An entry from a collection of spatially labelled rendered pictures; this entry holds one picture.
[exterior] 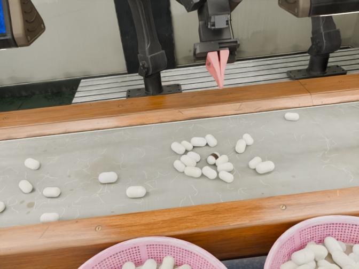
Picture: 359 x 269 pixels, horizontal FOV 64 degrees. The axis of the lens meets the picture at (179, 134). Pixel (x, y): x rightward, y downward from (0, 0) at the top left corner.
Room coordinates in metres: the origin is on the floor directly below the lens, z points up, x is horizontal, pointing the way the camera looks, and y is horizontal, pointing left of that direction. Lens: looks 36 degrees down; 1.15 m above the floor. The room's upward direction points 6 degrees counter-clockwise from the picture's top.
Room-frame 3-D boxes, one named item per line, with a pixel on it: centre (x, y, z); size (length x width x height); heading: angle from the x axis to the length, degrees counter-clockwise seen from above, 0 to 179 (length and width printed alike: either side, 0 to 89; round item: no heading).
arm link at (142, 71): (0.94, 0.07, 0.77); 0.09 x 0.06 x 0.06; 128
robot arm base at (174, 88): (0.95, 0.08, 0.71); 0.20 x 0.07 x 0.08; 92
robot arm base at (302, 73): (0.97, -0.52, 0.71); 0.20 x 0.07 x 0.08; 92
